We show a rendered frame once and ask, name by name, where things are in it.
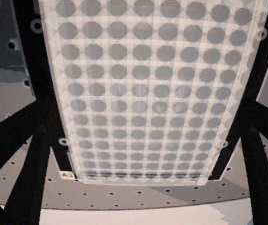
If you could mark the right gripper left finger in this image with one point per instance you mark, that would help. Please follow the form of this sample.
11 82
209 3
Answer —
36 120

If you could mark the black rectangular nest plate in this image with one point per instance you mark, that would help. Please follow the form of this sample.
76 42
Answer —
28 26

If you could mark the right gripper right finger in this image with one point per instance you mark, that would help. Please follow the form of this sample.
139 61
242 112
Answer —
252 120

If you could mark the grey flat base plate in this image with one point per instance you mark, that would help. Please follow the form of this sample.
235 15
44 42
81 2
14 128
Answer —
73 195

